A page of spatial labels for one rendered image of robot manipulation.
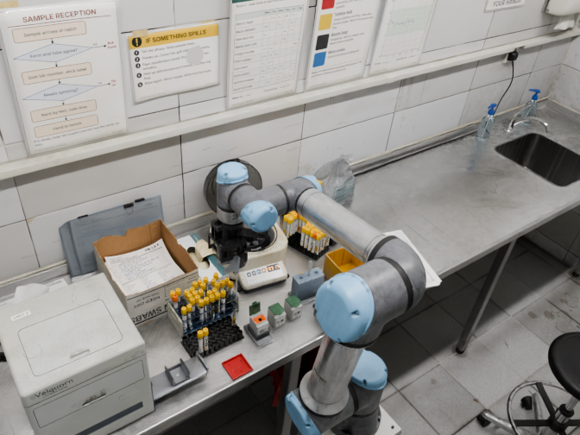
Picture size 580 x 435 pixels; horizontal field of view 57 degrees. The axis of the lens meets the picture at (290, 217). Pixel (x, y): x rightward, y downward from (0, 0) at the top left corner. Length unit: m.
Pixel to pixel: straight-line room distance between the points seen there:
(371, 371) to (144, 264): 0.87
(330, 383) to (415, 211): 1.26
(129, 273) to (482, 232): 1.39
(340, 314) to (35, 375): 0.70
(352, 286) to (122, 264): 1.07
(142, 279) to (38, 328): 0.49
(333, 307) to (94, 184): 1.04
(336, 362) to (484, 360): 1.98
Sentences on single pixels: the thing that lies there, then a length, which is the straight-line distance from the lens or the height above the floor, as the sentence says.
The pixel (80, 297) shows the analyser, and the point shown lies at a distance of 1.45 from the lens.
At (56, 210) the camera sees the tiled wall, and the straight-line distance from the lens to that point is 1.80.
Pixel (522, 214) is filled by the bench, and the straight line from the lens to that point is 2.50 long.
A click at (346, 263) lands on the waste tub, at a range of 1.96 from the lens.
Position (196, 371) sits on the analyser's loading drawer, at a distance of 1.58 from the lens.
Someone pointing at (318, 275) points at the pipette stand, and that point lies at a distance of 1.76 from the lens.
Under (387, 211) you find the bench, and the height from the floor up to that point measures 0.87.
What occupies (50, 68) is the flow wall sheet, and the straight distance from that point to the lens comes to 1.57.
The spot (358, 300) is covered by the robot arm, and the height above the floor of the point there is 1.53.
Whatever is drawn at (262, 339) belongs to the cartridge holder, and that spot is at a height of 0.89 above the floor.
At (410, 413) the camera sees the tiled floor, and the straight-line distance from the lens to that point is 2.70.
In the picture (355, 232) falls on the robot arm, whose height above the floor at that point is 1.50.
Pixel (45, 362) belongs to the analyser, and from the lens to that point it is 1.34.
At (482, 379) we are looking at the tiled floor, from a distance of 2.94.
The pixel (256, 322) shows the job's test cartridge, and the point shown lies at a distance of 1.64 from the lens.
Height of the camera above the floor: 2.21
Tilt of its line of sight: 38 degrees down
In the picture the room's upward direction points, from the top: 6 degrees clockwise
